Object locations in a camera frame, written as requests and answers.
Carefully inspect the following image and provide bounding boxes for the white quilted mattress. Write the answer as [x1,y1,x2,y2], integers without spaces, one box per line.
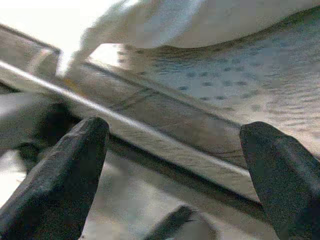
[0,9,320,211]

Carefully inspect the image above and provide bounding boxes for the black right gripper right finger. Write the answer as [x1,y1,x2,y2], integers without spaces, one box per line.
[239,121,320,240]

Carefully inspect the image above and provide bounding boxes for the white pillow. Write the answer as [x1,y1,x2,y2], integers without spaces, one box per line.
[79,0,320,52]

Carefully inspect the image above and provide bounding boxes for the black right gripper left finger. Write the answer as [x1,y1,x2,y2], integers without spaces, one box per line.
[0,116,110,240]

